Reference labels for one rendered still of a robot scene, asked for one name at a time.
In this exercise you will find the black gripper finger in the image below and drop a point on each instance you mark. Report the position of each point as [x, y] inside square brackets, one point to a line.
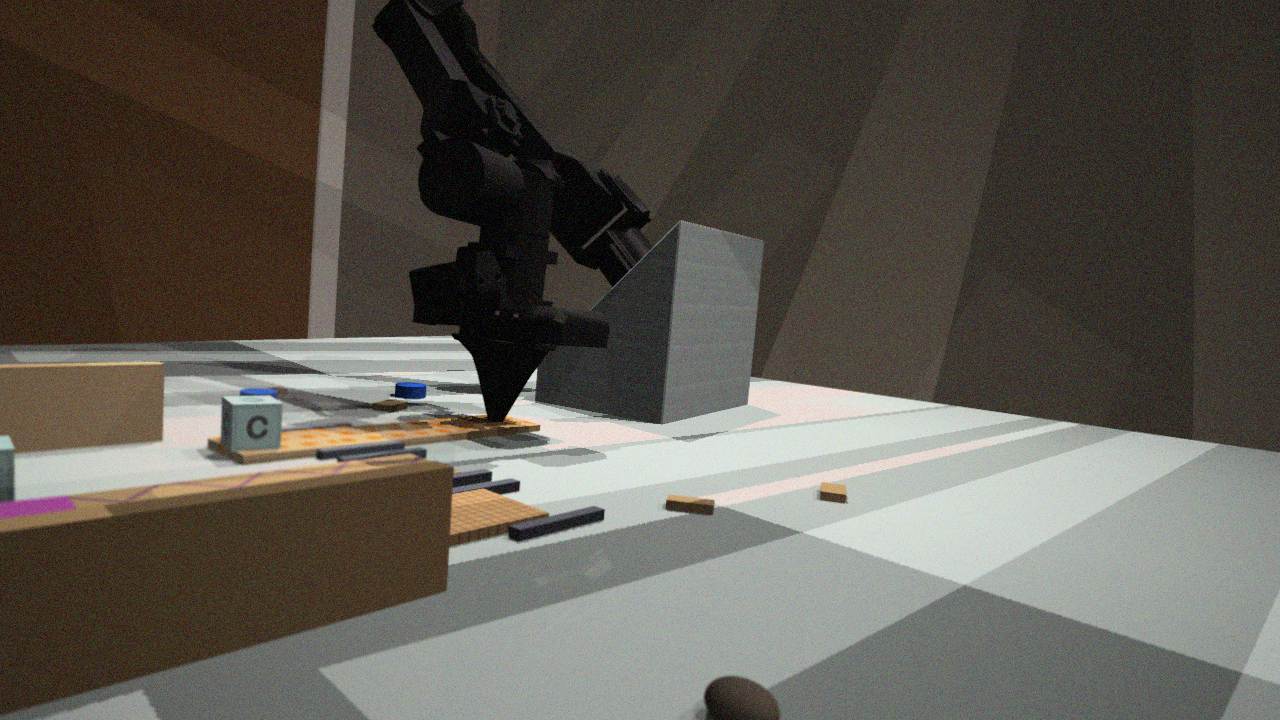
[512, 366]
[483, 363]

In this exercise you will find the yellow strip with orange dots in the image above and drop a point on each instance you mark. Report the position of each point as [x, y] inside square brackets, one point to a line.
[474, 427]

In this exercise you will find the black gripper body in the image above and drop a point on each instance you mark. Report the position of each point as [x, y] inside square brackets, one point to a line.
[524, 258]

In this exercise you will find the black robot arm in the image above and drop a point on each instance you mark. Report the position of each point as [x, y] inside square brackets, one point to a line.
[472, 122]

